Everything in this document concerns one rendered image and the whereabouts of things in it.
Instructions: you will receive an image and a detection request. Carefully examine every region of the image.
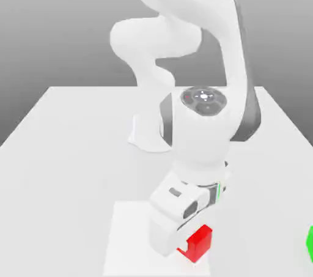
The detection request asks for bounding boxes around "small red cube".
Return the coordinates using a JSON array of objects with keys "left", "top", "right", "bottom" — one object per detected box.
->
[{"left": 176, "top": 224, "right": 213, "bottom": 264}]

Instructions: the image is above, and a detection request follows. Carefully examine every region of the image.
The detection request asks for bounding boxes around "small green cube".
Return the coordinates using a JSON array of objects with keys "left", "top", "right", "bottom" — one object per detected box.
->
[{"left": 305, "top": 224, "right": 313, "bottom": 264}]

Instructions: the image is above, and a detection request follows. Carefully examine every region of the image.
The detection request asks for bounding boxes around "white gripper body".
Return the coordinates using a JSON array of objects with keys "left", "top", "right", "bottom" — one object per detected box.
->
[{"left": 148, "top": 205, "right": 213, "bottom": 257}]

